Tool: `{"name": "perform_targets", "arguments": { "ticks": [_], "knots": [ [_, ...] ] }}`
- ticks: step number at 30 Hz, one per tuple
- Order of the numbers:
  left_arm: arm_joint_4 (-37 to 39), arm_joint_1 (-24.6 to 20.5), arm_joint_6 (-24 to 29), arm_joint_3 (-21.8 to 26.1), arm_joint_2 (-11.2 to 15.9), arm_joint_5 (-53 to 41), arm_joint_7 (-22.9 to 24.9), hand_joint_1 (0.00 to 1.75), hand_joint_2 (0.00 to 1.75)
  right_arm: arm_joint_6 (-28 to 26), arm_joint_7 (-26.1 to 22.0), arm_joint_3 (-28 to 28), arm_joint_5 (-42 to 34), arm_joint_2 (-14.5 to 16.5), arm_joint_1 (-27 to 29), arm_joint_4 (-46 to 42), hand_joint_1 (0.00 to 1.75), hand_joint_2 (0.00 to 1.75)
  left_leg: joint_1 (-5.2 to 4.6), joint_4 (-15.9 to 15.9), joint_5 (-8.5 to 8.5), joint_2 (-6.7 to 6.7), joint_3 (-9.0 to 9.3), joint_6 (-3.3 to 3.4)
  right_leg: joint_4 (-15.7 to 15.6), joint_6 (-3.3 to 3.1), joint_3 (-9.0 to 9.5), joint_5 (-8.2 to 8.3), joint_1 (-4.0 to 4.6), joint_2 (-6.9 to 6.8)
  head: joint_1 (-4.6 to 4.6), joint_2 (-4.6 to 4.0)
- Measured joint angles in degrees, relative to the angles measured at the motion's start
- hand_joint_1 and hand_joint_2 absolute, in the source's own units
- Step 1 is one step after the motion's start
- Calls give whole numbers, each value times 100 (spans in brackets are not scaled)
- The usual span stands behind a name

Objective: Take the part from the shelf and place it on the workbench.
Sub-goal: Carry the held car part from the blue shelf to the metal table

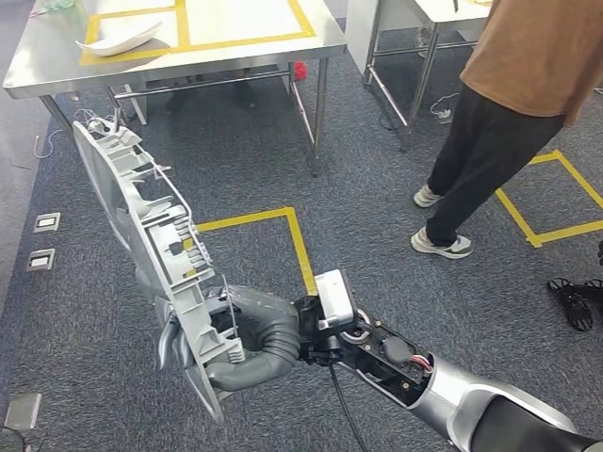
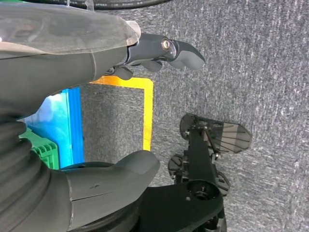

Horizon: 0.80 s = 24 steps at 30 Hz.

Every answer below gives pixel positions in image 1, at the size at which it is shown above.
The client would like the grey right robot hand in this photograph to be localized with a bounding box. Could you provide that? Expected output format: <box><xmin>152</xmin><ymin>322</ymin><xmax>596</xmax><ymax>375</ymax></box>
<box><xmin>157</xmin><ymin>285</ymin><xmax>294</xmax><ymax>391</ymax></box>

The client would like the silver plastic wheel cover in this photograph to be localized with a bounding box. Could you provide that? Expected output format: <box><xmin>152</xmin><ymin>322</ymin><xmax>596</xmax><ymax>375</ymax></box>
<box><xmin>72</xmin><ymin>118</ymin><xmax>246</xmax><ymax>426</ymax></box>

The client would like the white curved plastic part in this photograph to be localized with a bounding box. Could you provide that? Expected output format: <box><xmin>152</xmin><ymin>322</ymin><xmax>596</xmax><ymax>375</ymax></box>
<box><xmin>75</xmin><ymin>20</ymin><xmax>164</xmax><ymax>57</ymax></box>

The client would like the stainless steel workbench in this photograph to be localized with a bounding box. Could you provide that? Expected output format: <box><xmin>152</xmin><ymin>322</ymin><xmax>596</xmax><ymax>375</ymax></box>
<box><xmin>346</xmin><ymin>0</ymin><xmax>494</xmax><ymax>154</ymax></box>
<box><xmin>2</xmin><ymin>0</ymin><xmax>349</xmax><ymax>178</ymax></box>

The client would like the steel floor socket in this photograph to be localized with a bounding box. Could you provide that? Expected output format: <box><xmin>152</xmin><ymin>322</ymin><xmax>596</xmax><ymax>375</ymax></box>
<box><xmin>33</xmin><ymin>212</ymin><xmax>61</xmax><ymax>234</ymax></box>
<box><xmin>4</xmin><ymin>393</ymin><xmax>43</xmax><ymax>431</ymax></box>
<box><xmin>26</xmin><ymin>248</ymin><xmax>56</xmax><ymax>272</ymax></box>

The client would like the black humanoid robot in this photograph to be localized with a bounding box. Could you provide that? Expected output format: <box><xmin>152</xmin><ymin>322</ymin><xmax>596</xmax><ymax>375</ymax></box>
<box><xmin>546</xmin><ymin>239</ymin><xmax>603</xmax><ymax>333</ymax></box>

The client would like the standing person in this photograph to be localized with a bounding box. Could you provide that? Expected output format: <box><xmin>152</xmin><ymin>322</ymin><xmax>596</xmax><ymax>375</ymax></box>
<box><xmin>410</xmin><ymin>0</ymin><xmax>603</xmax><ymax>262</ymax></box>

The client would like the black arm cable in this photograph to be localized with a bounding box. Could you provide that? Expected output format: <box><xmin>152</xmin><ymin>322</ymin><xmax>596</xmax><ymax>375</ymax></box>
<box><xmin>328</xmin><ymin>363</ymin><xmax>368</xmax><ymax>452</ymax></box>

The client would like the white power adapter cable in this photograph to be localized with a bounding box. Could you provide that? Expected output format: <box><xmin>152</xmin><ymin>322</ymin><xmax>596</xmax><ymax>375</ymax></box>
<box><xmin>429</xmin><ymin>91</ymin><xmax>460</xmax><ymax>121</ymax></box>

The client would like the white floor cable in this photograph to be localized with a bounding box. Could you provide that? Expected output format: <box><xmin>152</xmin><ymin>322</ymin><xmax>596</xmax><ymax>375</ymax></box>
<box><xmin>32</xmin><ymin>127</ymin><xmax>65</xmax><ymax>160</ymax></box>

